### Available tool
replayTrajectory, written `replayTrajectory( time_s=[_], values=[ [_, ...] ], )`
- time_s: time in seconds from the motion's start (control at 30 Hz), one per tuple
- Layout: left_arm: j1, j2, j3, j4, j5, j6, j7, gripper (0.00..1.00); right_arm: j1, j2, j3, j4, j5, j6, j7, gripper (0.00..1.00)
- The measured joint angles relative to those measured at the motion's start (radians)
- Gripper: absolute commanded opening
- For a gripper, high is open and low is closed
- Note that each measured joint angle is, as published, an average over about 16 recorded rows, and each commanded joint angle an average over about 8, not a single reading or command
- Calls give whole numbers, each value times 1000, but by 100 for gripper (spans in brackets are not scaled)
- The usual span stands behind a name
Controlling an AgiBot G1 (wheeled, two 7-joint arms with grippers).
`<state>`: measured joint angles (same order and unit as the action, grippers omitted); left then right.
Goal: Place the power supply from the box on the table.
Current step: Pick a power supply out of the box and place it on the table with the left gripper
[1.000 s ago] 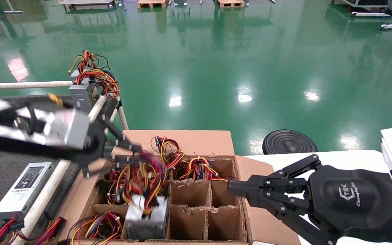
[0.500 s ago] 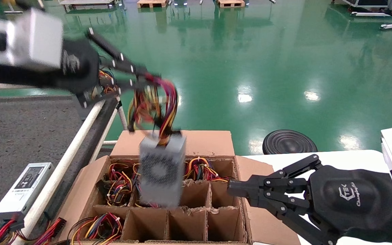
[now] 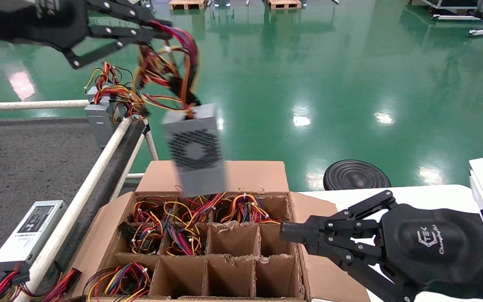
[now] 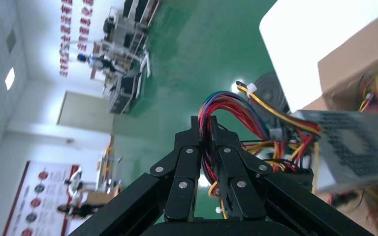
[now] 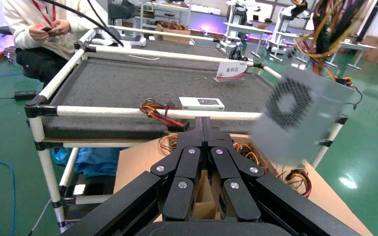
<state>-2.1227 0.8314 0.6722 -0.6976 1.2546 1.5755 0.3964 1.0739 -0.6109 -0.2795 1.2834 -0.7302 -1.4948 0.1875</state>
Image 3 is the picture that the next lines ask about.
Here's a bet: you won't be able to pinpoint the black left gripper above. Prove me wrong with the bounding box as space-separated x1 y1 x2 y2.
0 0 173 70

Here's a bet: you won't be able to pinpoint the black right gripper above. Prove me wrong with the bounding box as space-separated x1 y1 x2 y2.
280 190 483 302

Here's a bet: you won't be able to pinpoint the grey power supply with wires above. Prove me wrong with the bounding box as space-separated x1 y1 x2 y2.
135 21 227 198

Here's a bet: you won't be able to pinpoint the cardboard box with dividers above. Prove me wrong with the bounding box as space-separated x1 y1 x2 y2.
63 161 372 302

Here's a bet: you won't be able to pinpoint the black round stool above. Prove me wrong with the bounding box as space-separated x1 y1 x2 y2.
323 159 392 191

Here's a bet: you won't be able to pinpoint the wooden pallet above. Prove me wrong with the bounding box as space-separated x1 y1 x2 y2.
268 0 302 10
169 0 207 10

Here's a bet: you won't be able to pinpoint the grey power supply on conveyor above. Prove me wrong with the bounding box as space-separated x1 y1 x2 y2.
0 200 65 302

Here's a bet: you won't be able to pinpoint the black treadmill platform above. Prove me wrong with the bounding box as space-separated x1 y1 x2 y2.
409 0 483 13

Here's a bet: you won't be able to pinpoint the silver power supply coloured wires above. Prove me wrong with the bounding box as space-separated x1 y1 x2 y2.
84 62 135 105
84 84 148 148

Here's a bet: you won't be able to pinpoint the white tube conveyor frame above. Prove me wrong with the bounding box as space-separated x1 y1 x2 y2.
0 99 158 302

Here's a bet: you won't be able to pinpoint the red wires with black connector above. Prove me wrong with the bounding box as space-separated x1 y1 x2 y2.
36 268 83 302

